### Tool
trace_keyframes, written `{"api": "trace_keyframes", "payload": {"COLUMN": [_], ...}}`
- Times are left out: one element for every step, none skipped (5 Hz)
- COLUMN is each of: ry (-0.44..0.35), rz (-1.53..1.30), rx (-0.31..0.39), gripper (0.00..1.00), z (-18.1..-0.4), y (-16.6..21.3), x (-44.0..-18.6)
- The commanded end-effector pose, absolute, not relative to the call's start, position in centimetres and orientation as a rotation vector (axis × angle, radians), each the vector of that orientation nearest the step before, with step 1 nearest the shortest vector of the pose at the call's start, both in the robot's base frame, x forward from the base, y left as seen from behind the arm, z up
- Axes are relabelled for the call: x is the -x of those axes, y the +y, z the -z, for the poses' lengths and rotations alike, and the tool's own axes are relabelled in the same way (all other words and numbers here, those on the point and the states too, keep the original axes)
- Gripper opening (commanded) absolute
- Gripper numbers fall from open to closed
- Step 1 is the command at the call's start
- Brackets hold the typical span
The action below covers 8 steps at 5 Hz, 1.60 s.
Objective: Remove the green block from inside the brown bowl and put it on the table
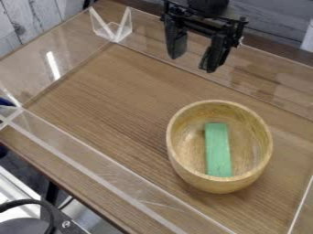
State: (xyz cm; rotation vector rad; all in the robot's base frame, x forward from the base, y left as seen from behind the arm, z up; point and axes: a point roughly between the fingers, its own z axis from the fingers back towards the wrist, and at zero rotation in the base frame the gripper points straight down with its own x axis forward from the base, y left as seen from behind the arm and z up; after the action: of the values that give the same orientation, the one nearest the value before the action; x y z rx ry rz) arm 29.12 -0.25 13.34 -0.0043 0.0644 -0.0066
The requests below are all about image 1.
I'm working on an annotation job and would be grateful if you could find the green rectangular block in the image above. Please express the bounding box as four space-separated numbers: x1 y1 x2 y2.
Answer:
205 122 233 177

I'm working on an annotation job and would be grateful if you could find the black metal bracket with screw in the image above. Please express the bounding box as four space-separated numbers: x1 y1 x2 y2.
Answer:
43 200 91 234

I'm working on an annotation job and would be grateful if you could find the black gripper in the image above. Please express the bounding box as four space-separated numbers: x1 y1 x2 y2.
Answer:
164 0 249 73

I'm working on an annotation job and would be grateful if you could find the clear acrylic enclosure wall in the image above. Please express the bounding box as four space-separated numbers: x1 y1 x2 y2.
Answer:
0 2 313 234

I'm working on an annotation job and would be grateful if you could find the blue object at left edge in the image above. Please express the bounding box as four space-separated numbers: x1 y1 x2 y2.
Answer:
0 97 17 107

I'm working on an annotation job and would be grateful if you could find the black cable lower left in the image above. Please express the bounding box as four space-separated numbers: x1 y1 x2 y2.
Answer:
0 198 57 234

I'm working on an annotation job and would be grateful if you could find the black table leg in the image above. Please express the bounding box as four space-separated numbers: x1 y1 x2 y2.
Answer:
46 182 61 206

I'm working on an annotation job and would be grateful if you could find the wooden brown bowl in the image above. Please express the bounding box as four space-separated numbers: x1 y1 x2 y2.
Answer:
166 100 275 194

